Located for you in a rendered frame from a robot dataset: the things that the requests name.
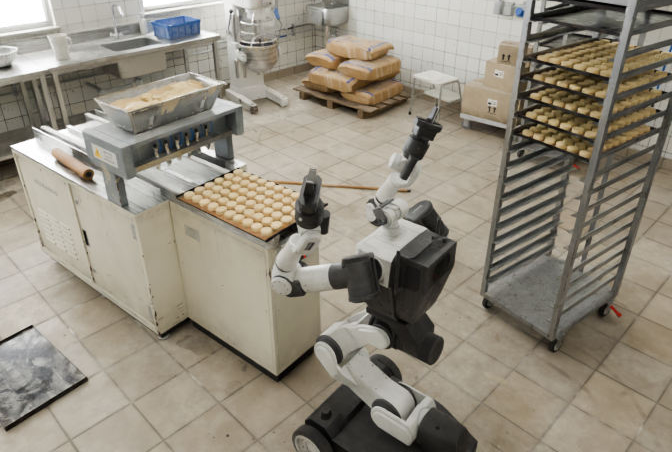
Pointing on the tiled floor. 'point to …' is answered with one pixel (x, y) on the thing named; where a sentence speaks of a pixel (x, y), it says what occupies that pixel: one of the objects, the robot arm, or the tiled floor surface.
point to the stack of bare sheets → (32, 376)
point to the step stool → (438, 88)
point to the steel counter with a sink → (133, 45)
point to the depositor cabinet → (110, 233)
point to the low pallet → (352, 101)
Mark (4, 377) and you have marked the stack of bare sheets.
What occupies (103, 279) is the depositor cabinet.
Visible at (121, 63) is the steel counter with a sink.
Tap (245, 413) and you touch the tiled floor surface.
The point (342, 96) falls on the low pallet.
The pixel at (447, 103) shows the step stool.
